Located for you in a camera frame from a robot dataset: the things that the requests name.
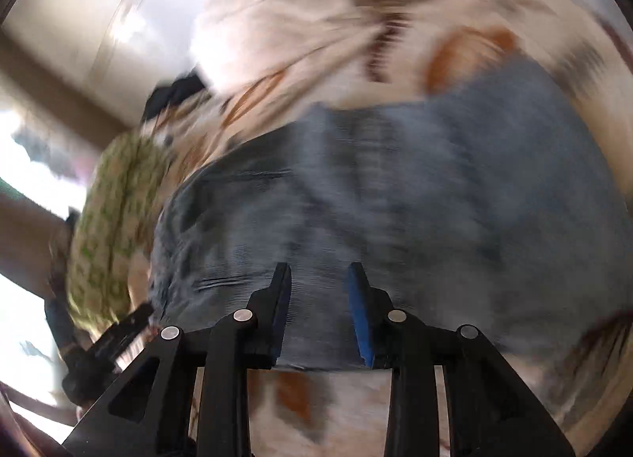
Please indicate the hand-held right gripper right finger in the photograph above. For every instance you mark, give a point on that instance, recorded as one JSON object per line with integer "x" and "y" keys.
{"x": 358, "y": 318}

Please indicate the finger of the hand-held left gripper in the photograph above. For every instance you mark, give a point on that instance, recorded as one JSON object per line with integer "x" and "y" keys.
{"x": 126, "y": 326}

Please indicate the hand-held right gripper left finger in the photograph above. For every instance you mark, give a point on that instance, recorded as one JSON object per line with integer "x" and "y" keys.
{"x": 281, "y": 298}

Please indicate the light blue denim pants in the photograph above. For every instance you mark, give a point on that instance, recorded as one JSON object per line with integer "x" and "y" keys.
{"x": 395, "y": 190}

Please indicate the cream leaf-print fleece blanket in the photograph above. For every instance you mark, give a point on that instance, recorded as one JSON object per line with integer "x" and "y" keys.
{"x": 316, "y": 412}

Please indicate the green patterned cloth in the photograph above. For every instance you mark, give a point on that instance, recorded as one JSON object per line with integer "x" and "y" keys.
{"x": 113, "y": 219}

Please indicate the dark cloth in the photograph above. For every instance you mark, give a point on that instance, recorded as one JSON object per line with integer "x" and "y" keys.
{"x": 168, "y": 96}

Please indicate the cream crumpled cloth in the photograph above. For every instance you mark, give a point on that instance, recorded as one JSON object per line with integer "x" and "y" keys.
{"x": 277, "y": 26}

